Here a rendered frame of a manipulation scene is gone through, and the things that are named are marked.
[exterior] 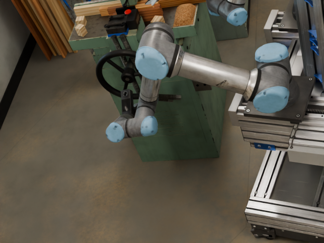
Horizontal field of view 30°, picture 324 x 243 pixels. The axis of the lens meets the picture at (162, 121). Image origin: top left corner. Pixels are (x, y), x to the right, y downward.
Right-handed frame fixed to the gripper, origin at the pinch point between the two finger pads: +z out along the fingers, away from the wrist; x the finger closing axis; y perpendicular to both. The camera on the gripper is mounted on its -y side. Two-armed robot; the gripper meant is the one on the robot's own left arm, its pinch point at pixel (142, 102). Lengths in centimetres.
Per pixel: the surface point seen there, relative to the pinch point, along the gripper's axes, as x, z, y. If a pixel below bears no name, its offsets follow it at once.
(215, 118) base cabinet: 13, 59, 29
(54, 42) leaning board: -109, 129, -17
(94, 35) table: -20.4, 11.7, -31.1
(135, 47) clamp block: 1.2, 3.2, -23.7
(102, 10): -18.5, 22.1, -40.6
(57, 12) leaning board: -98, 124, -37
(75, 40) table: -29.6, 9.8, -30.5
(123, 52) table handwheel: -0.2, -7.4, -24.4
